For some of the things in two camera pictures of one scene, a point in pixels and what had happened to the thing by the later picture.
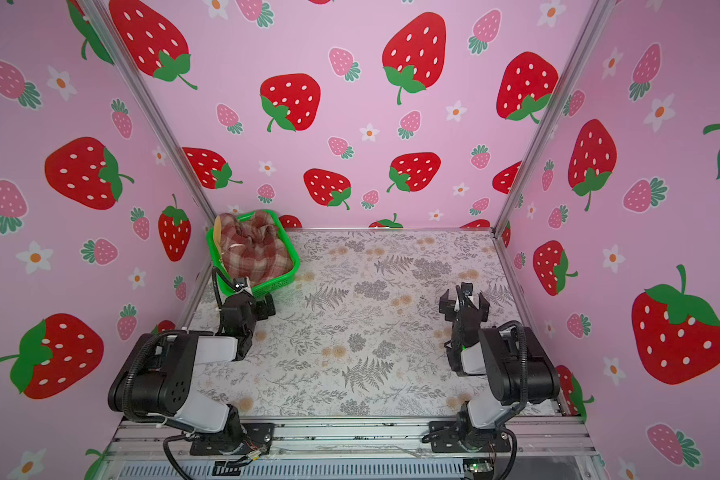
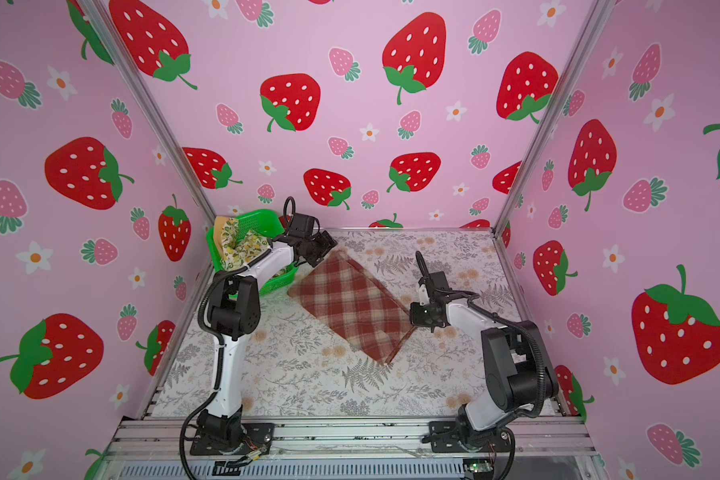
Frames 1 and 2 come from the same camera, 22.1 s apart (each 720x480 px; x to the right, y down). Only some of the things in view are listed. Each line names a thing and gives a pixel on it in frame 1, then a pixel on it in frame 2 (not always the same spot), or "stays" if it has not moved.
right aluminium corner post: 597,17 stays
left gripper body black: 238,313 -> 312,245
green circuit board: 482,468 stays
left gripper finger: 265,308 -> 326,244
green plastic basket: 226,282 stays
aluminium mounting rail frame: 540,449 stays
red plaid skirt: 253,248 -> 347,298
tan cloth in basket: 218,232 stays
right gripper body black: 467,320 -> 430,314
